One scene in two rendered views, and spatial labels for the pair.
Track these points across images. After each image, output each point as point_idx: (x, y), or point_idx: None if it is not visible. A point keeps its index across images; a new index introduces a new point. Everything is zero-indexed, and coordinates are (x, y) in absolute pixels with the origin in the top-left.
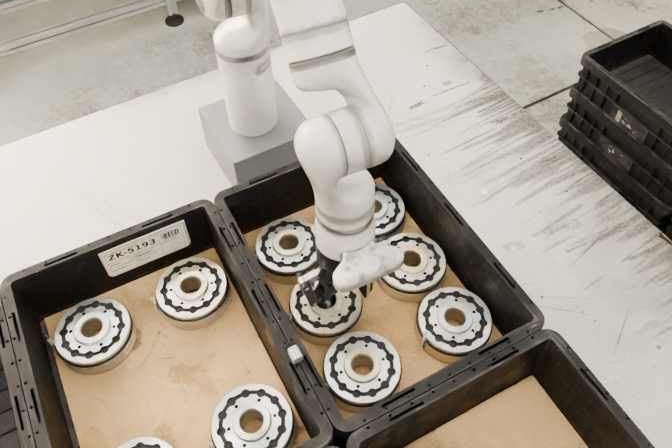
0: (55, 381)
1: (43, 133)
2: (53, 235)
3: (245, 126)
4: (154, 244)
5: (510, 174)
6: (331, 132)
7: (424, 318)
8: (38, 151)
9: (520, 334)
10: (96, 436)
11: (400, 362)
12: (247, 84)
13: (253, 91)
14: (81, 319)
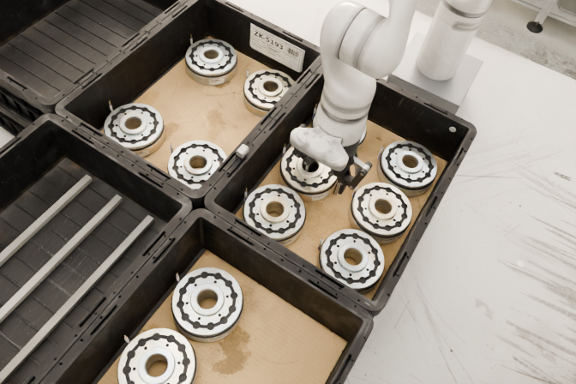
0: (176, 62)
1: None
2: (280, 25)
3: (422, 60)
4: (281, 50)
5: (555, 279)
6: (349, 15)
7: (338, 236)
8: None
9: (352, 295)
10: (153, 97)
11: (293, 235)
12: (441, 29)
13: (441, 38)
14: (213, 46)
